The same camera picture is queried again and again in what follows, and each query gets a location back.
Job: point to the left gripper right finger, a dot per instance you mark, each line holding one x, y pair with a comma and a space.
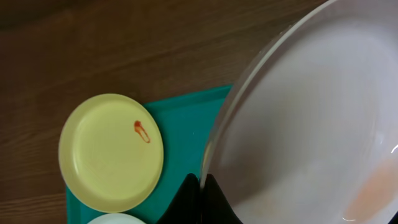
215, 208

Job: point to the yellow-green plate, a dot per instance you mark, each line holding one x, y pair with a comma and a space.
111, 153

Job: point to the teal plastic tray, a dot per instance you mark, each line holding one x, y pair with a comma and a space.
184, 123

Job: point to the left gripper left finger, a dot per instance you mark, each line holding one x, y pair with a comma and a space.
184, 207

